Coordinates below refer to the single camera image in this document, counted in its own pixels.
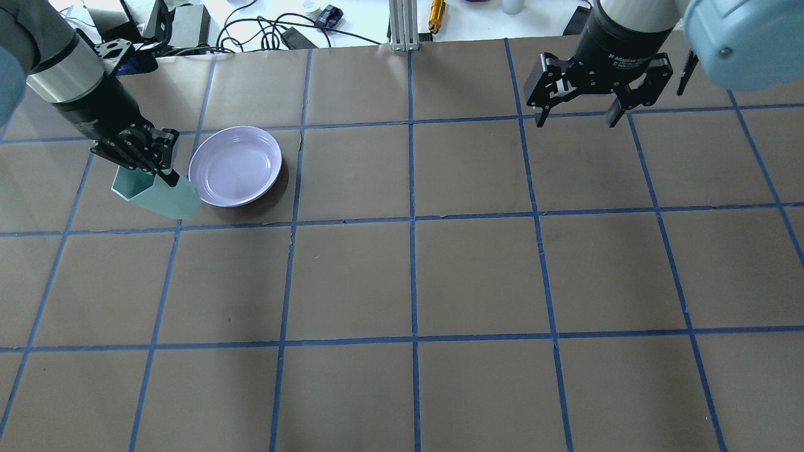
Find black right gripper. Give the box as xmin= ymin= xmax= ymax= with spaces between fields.
xmin=525 ymin=6 xmax=674 ymax=128

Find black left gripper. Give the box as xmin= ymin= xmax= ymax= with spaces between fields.
xmin=53 ymin=75 xmax=181 ymax=188

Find mint green faceted cup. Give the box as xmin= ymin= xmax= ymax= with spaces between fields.
xmin=111 ymin=167 xmax=203 ymax=220

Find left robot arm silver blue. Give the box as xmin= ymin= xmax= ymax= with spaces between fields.
xmin=1 ymin=1 xmax=179 ymax=188

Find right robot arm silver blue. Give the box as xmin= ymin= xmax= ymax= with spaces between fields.
xmin=526 ymin=1 xmax=803 ymax=127

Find lilac round plate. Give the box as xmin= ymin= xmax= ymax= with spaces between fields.
xmin=188 ymin=126 xmax=283 ymax=208

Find grey box on bench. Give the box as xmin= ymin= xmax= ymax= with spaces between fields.
xmin=168 ymin=4 xmax=210 ymax=48

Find black power adapter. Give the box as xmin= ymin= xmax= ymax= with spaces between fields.
xmin=280 ymin=26 xmax=318 ymax=50

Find black cable bundle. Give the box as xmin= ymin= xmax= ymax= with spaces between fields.
xmin=216 ymin=0 xmax=383 ymax=53

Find yellow handled tool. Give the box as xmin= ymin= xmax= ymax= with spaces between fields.
xmin=427 ymin=0 xmax=446 ymax=35

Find aluminium frame post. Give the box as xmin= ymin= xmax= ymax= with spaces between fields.
xmin=388 ymin=0 xmax=420 ymax=51

